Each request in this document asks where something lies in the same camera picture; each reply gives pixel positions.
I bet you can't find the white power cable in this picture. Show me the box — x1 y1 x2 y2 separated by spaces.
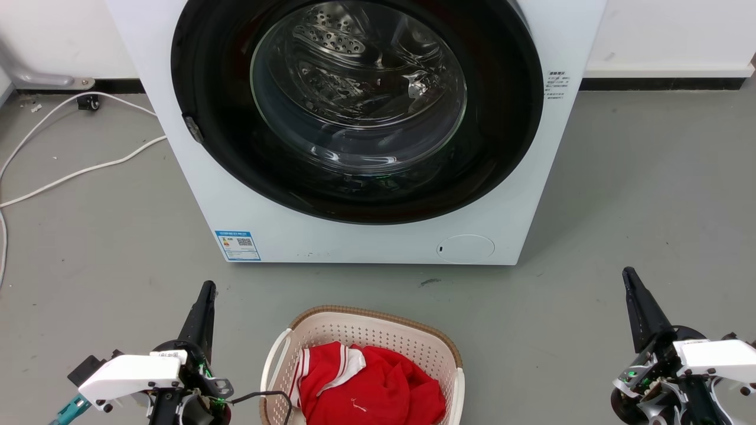
0 91 167 285

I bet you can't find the beige plastic laundry basket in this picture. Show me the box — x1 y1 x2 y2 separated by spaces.
260 305 465 425

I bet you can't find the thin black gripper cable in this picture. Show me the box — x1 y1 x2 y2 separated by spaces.
227 391 293 425

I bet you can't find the small printed text sticker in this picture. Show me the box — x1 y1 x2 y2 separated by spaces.
545 71 571 101

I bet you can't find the white front-load washing machine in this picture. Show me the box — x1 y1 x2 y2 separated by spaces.
105 0 608 265

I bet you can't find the round white filter cover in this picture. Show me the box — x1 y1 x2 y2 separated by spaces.
437 234 496 264

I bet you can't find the black round washer door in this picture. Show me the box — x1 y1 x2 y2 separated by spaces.
171 0 545 225

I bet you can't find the blue energy label sticker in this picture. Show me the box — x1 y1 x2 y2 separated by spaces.
215 230 261 262

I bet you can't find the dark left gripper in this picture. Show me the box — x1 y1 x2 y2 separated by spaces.
148 280 234 425

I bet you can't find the red and white garment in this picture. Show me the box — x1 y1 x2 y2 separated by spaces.
294 341 447 425

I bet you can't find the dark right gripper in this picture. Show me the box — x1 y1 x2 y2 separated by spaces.
611 267 746 425

